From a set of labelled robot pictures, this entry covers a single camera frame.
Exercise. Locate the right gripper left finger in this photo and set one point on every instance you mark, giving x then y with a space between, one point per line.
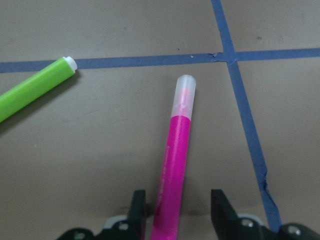
137 216

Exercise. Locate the pink pen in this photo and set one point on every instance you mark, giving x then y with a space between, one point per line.
169 197

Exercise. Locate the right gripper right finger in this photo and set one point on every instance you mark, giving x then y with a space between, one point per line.
223 216

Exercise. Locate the green pen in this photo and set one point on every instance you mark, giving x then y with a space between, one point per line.
35 86

